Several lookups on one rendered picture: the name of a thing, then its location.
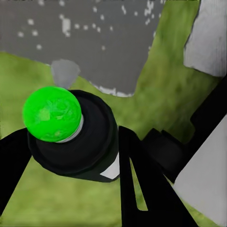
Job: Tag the insectifuge atomizer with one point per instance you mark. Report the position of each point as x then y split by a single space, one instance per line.
72 133

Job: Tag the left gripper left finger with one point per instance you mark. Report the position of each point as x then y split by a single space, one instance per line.
14 157

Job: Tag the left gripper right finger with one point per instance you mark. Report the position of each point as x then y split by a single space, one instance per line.
165 208

